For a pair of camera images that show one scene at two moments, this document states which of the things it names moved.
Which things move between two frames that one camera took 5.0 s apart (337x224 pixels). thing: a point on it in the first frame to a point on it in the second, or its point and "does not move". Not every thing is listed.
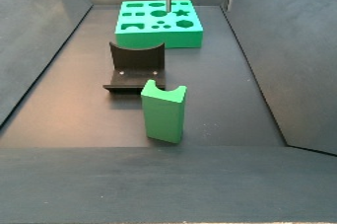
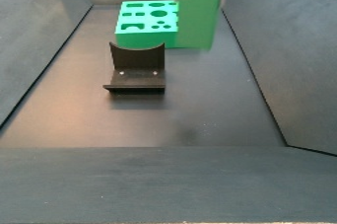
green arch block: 165,112 to 197,8
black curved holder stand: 135,67 does not move
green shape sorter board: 147,26 does not move
